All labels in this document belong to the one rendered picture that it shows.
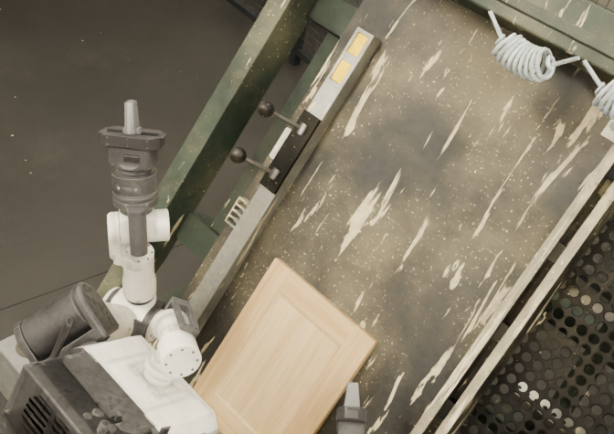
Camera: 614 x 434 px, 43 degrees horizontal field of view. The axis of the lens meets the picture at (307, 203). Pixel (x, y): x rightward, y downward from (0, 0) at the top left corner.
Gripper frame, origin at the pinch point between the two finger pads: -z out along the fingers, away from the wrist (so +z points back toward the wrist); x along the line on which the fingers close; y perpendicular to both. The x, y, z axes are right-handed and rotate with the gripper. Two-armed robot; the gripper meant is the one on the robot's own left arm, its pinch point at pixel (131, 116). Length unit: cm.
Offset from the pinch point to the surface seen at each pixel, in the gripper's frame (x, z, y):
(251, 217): 17.0, 31.5, -27.6
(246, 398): 21, 68, -8
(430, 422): 62, 54, 9
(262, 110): 19.2, 5.0, -26.7
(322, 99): 31.0, 4.2, -36.3
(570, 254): 83, 18, -1
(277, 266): 25, 40, -22
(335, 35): 31, -7, -53
